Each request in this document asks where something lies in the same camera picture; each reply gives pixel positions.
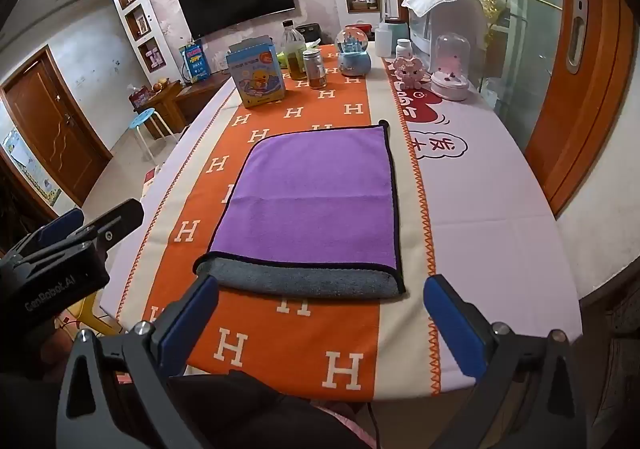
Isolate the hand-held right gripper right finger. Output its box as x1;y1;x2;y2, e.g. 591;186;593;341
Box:
422;273;588;449

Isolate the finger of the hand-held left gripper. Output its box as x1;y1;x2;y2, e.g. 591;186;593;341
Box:
75;198;146;251
15;207;86;251

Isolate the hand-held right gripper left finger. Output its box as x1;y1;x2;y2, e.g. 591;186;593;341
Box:
55;273;221;449

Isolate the purple towel with grey underside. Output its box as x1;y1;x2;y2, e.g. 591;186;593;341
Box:
194;122;407;301

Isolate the yellow plastic stool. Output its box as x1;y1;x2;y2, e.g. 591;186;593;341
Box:
65;289;121;335

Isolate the orange letter-print blanket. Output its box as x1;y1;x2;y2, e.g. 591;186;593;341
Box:
117;43;443;402

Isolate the brown wooden door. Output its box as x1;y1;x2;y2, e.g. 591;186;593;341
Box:
0;45;113;207

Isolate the blue round stool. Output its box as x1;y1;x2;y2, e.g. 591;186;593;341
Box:
129;108;176;162

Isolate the pink printed tablecloth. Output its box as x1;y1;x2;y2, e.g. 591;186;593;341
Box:
82;44;583;402

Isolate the red tissue box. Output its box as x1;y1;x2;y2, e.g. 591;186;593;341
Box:
128;84;153;109

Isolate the wooden television cabinet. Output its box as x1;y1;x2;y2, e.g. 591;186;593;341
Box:
131;74;231;130

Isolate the blue printed carton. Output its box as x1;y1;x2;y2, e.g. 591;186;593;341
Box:
180;40;207;84

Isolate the blue duck-print box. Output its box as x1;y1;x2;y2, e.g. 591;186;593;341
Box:
226;36;287;109

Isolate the clear oil bottle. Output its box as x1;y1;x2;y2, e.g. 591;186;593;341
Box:
281;19;308;81

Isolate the glass spice jar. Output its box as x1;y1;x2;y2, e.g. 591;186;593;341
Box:
303;48;327;90

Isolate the glass dome lamp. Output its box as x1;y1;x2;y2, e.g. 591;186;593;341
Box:
430;32;472;101

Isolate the pink bunny figure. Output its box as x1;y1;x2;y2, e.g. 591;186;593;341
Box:
392;55;432;91

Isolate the blue snow globe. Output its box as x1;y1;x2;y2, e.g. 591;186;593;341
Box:
336;26;372;76

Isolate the white jug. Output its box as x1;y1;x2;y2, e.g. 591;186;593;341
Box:
374;24;397;57

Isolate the white countertop appliance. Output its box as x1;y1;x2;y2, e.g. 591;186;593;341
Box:
409;0;493;55

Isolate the dark red appliance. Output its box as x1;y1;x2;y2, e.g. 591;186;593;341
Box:
345;19;373;42

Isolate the wall poster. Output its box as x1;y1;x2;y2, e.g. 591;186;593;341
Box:
0;126;63;205

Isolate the orange sliding door frame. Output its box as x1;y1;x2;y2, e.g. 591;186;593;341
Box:
525;0;636;217

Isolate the white door handle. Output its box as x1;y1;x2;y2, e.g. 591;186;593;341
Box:
566;0;590;75

